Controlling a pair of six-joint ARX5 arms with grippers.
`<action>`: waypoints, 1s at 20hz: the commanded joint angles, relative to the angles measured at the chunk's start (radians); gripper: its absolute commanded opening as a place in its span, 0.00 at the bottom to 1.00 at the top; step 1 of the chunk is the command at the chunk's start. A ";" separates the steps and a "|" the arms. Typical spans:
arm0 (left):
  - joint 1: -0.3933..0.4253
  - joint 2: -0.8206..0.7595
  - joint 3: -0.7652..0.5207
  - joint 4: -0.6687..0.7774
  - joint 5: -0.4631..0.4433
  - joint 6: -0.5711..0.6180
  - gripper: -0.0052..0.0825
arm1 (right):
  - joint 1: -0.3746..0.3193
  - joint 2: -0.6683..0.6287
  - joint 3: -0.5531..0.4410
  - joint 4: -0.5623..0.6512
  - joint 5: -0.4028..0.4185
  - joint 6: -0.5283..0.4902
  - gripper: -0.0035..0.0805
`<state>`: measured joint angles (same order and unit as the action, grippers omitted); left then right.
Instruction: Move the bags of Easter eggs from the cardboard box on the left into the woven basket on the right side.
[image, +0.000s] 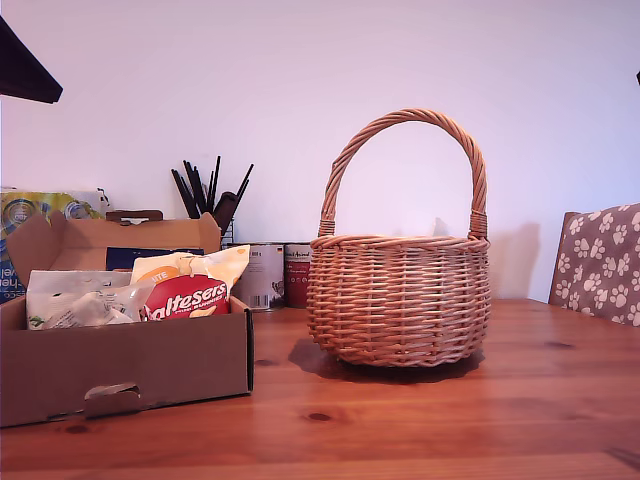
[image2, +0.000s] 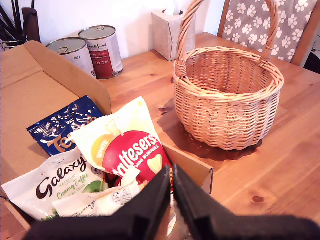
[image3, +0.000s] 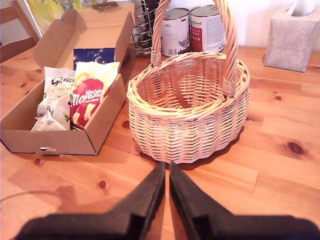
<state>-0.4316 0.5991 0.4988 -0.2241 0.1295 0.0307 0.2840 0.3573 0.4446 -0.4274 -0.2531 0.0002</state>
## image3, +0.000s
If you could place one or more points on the red white Maltesers bag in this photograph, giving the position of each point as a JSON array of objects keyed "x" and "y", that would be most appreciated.
[{"x": 85, "y": 97}]

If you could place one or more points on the tin can red label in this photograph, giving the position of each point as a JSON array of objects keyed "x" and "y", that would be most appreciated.
[{"x": 207, "y": 27}]

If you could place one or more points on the white Galaxy egg bag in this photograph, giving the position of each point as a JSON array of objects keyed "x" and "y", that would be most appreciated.
[{"x": 57, "y": 75}]

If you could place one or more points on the blue Terry's mini eggs bag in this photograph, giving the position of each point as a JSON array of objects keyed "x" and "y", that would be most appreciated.
[{"x": 92, "y": 55}]

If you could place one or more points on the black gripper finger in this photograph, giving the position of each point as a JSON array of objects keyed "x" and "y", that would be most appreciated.
[
  {"x": 185, "y": 200},
  {"x": 147, "y": 200}
]

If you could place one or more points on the white tissue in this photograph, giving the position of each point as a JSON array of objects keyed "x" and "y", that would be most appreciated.
[{"x": 300, "y": 7}]

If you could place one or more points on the plain wooden chair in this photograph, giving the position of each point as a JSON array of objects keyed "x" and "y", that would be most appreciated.
[{"x": 17, "y": 48}]

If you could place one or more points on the pale grey tissue box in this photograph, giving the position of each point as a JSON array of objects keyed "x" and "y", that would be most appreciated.
[{"x": 287, "y": 45}]

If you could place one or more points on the brown cardboard box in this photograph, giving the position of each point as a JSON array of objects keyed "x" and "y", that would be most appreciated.
[{"x": 62, "y": 142}]

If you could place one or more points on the white candy bag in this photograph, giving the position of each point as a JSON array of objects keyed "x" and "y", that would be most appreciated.
[{"x": 47, "y": 122}]

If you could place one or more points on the yellow kitchen towel pack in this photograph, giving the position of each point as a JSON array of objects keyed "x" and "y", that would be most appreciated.
[{"x": 47, "y": 12}]

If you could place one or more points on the tin can white label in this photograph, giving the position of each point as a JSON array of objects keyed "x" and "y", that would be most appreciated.
[{"x": 175, "y": 32}]

